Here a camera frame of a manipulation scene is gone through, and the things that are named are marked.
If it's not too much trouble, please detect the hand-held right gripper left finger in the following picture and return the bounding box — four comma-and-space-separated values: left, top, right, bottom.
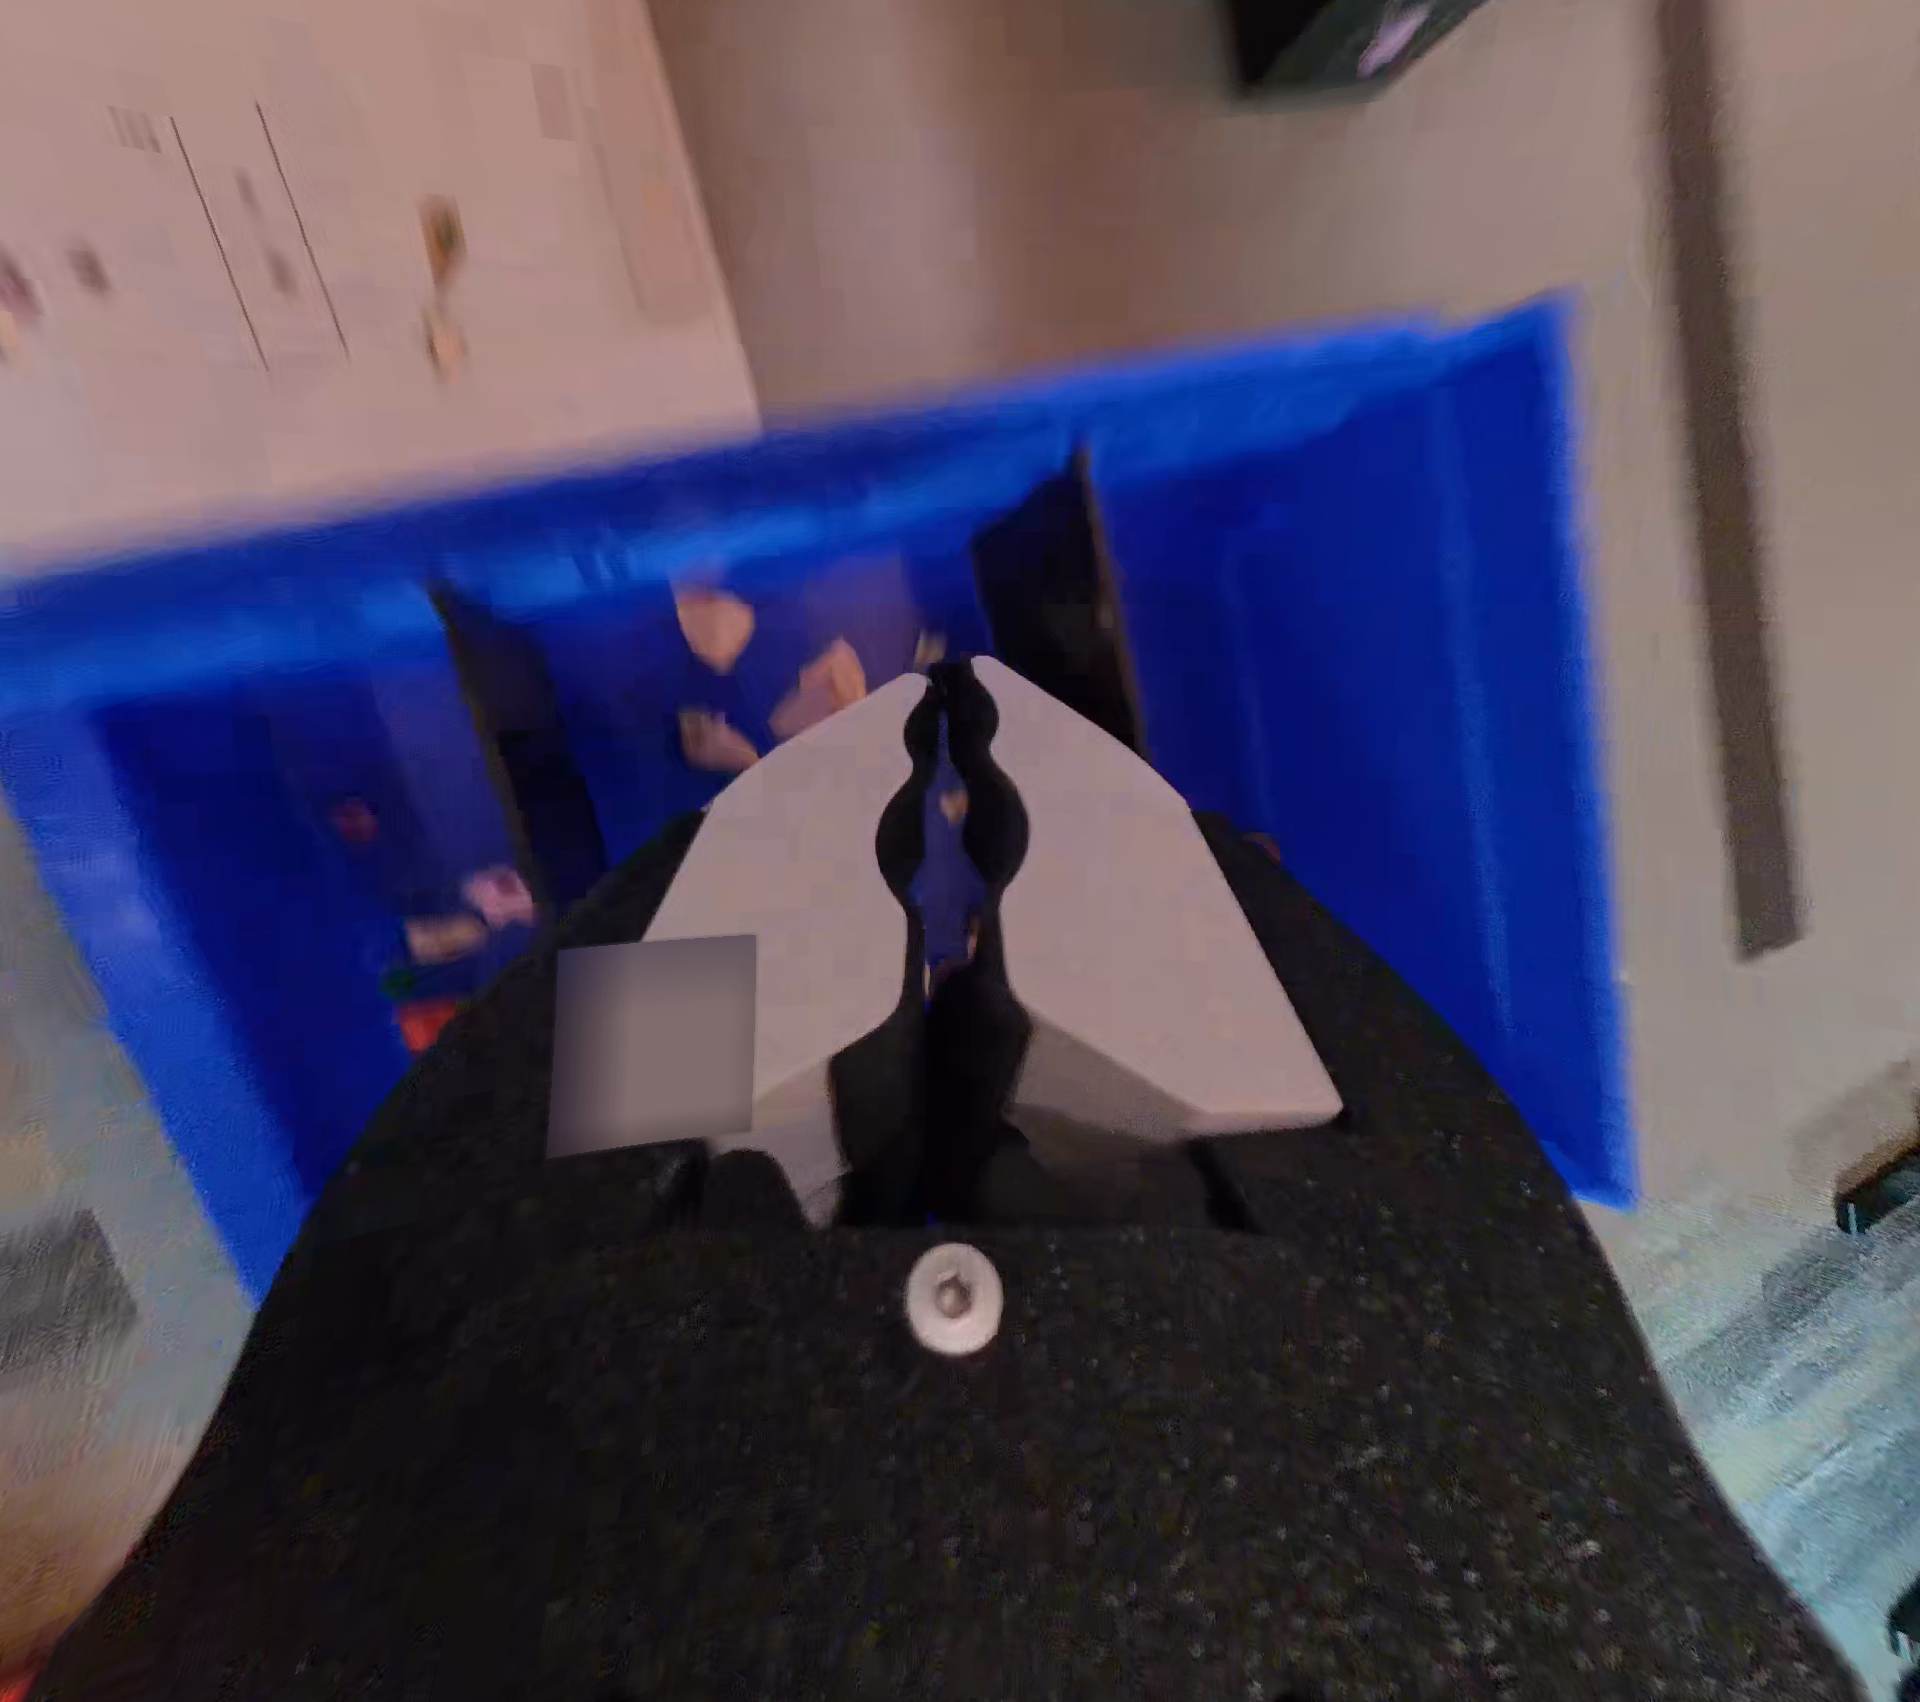
641, 669, 950, 1227

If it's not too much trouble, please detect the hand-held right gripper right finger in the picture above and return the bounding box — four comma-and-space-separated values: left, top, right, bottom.
925, 654, 1345, 1223

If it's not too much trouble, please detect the heap of tan toy bricks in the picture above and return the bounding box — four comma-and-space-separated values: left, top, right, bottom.
667, 586, 953, 779

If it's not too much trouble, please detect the black bin divider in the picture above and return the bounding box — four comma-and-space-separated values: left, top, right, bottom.
428, 581, 608, 923
972, 450, 1148, 759

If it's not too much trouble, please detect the blue plastic sorting bin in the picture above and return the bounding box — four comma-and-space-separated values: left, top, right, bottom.
0, 292, 1640, 1301

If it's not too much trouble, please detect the heap of mixed toy bricks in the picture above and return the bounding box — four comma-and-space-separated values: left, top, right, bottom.
326, 795, 541, 1053

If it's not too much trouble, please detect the instruction sheet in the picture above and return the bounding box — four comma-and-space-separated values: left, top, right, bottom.
0, 0, 763, 564

